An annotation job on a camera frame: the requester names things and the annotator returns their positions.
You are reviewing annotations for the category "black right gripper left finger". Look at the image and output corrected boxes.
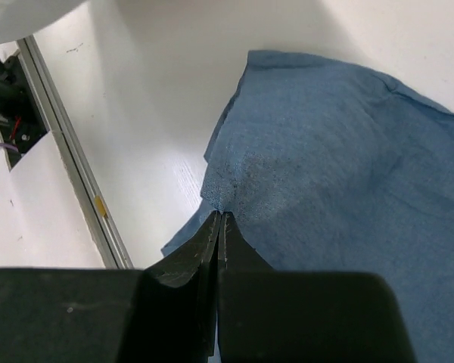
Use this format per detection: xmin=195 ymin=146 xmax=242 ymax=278
xmin=143 ymin=212 xmax=220 ymax=362

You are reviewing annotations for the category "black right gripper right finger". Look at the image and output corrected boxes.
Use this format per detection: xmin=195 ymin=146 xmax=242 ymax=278
xmin=218 ymin=213 xmax=280 ymax=362

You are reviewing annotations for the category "blue fabric pillowcase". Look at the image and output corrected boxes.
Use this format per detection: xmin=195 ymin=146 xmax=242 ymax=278
xmin=162 ymin=51 xmax=454 ymax=362

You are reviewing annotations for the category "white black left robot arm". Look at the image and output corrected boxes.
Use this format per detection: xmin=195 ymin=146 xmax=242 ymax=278
xmin=0 ymin=58 xmax=23 ymax=117

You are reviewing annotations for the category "aluminium mounting rail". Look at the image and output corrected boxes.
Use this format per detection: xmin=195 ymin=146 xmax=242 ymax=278
xmin=17 ymin=36 xmax=134 ymax=269

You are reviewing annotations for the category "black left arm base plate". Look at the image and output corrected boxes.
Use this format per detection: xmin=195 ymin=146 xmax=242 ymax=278
xmin=0 ymin=54 xmax=48 ymax=168

